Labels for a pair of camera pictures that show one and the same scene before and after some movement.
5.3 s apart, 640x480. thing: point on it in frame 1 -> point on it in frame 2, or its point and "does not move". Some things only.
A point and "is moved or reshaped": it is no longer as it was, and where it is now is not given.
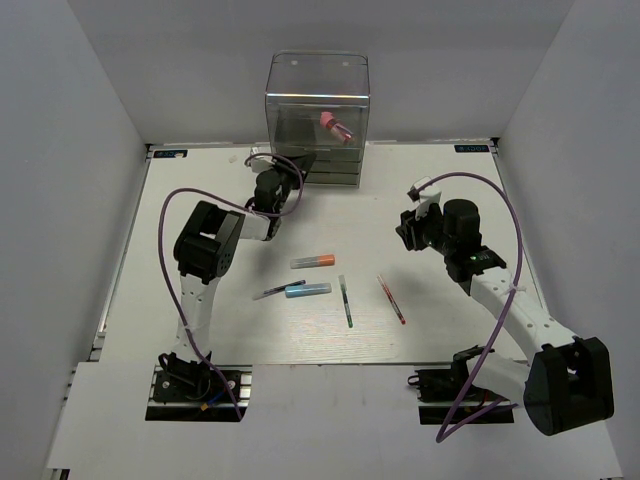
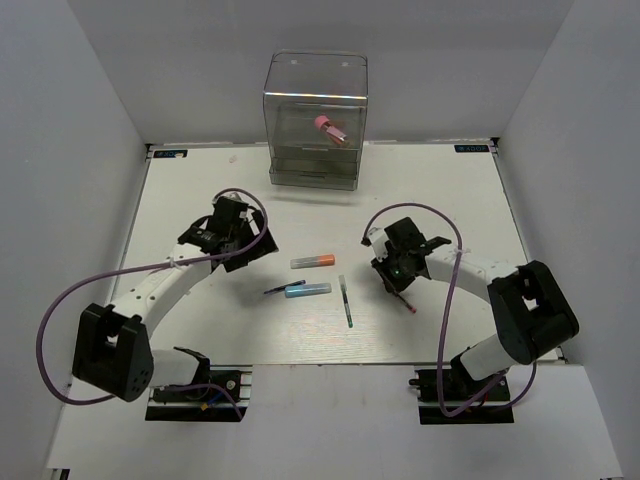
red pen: [391, 300] -> [411, 309]
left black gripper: [305, 162] -> [264, 247]
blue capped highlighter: [304, 290] does not move
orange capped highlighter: [313, 261] does not move
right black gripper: [417, 243] -> [382, 268]
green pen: [346, 300] does not move
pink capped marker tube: [327, 120] is moved or reshaped
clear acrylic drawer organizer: [318, 103] does not move
